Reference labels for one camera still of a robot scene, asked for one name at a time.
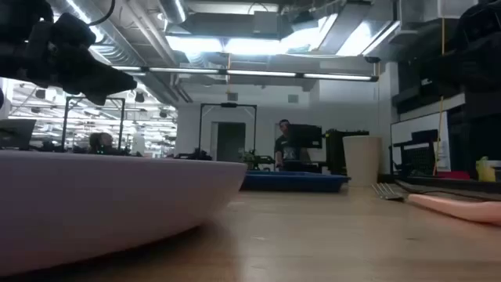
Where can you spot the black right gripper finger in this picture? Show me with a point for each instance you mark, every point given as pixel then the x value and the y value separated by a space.
pixel 434 74

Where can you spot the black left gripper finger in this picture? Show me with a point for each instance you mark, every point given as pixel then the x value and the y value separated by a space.
pixel 113 88
pixel 115 77

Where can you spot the beige paper cup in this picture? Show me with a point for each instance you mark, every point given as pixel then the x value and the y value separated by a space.
pixel 362 160

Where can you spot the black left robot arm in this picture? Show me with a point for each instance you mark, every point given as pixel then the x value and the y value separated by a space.
pixel 15 47

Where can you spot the black background robot arm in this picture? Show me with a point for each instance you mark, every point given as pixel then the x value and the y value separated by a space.
pixel 193 155

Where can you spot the blue plastic tray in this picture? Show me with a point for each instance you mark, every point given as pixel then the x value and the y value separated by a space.
pixel 293 182

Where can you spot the white board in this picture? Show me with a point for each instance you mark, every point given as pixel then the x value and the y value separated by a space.
pixel 415 125

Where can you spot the person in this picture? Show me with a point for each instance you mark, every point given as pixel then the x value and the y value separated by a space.
pixel 283 147
pixel 102 143

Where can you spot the black mesh rack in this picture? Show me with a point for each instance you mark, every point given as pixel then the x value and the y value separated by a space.
pixel 419 156

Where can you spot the dark laptop screen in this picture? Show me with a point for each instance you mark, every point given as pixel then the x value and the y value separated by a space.
pixel 15 133

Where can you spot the yellow-green bottle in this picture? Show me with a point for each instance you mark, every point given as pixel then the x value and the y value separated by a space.
pixel 485 170

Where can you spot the red flat box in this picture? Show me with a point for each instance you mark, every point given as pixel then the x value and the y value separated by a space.
pixel 454 175

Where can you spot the black cabinet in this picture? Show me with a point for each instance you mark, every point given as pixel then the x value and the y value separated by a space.
pixel 334 152

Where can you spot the grey door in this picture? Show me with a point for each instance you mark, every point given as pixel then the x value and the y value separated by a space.
pixel 231 141

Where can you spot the long ceiling light bar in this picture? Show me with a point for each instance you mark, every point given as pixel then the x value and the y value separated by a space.
pixel 258 73

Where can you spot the black metal frame stand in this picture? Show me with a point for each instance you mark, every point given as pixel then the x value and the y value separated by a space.
pixel 94 98
pixel 228 105

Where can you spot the ribbed silver ceiling duct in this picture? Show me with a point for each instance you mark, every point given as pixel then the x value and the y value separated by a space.
pixel 117 53

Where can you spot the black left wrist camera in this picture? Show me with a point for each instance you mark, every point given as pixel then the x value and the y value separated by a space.
pixel 74 29

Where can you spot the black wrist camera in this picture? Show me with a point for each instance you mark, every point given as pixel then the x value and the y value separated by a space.
pixel 479 27
pixel 74 29

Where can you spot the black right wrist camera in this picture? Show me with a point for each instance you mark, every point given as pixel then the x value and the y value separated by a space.
pixel 479 27

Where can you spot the silver round ceiling duct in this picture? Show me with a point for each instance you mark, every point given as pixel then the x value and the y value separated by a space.
pixel 174 9

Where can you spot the black aluminium table frame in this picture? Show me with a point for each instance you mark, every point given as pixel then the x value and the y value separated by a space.
pixel 450 183

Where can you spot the square wall vent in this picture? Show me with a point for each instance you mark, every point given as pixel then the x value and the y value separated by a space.
pixel 232 96
pixel 293 98

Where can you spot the black wall monitor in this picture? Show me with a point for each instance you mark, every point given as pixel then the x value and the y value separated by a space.
pixel 307 136

